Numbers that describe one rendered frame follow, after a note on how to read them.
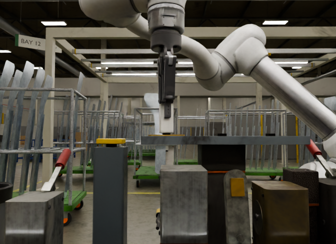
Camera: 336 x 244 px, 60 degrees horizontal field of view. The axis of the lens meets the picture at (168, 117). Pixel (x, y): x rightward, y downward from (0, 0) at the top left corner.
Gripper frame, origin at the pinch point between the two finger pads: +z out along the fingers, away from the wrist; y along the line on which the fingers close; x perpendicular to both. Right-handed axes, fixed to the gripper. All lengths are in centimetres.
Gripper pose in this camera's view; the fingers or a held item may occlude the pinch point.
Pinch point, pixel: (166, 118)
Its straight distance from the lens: 69.4
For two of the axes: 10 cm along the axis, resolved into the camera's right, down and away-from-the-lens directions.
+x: 9.8, 0.1, 1.7
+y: 1.7, -0.6, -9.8
